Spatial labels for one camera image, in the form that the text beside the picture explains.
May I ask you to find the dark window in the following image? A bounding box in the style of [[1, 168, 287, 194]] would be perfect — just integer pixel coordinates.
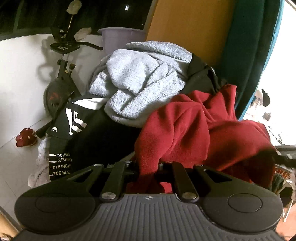
[[0, 0, 158, 41]]

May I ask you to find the black white printed jacket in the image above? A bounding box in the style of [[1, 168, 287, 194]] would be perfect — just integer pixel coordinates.
[[45, 94, 141, 183]]

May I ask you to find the light blue fleece garment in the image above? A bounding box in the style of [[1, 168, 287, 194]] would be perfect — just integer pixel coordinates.
[[89, 40, 193, 128]]

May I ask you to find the teal curtain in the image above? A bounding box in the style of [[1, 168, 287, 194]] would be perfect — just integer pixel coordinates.
[[216, 0, 285, 121]]

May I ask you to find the red fleece garment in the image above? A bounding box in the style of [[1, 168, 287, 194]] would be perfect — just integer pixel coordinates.
[[126, 84, 277, 194]]

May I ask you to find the grey furry cloth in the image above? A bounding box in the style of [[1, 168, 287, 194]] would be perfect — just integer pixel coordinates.
[[28, 133, 55, 188]]

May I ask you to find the purple plastic bucket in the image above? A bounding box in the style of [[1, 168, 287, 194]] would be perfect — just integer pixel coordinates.
[[97, 27, 147, 56]]

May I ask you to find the black exercise bike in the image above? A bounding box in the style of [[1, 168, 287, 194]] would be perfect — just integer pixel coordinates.
[[36, 13, 103, 139]]

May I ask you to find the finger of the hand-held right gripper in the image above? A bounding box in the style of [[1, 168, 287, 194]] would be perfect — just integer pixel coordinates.
[[273, 146, 296, 168]]

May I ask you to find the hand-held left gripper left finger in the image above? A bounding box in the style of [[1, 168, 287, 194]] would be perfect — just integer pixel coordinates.
[[67, 160, 141, 202]]

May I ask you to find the red flower-shaped object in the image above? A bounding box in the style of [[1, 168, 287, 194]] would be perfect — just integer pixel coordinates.
[[16, 128, 37, 147]]

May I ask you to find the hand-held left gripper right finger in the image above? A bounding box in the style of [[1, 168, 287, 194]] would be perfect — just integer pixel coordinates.
[[157, 161, 233, 202]]

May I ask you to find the mustard yellow panel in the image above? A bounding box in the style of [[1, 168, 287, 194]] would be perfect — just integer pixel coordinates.
[[145, 0, 235, 69]]

